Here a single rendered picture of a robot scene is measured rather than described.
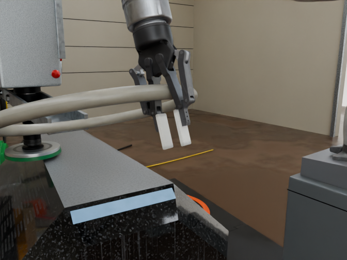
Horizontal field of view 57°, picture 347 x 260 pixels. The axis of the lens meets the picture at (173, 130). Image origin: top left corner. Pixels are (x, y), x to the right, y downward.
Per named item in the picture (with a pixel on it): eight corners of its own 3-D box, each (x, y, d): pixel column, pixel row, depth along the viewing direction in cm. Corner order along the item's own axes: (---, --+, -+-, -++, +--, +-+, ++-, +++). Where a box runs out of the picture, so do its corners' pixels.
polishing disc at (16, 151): (26, 142, 147) (25, 140, 146) (69, 144, 143) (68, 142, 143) (-8, 156, 126) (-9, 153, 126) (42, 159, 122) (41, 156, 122)
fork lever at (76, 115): (-9, 97, 143) (-10, 86, 141) (36, 94, 154) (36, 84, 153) (35, 136, 90) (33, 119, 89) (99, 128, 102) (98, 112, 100)
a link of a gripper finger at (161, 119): (158, 113, 62) (155, 114, 62) (166, 149, 62) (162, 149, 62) (166, 113, 64) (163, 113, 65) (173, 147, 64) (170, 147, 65)
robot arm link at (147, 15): (140, 13, 69) (146, 40, 69) (111, 3, 61) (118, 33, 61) (175, -4, 64) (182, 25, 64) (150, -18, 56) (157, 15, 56)
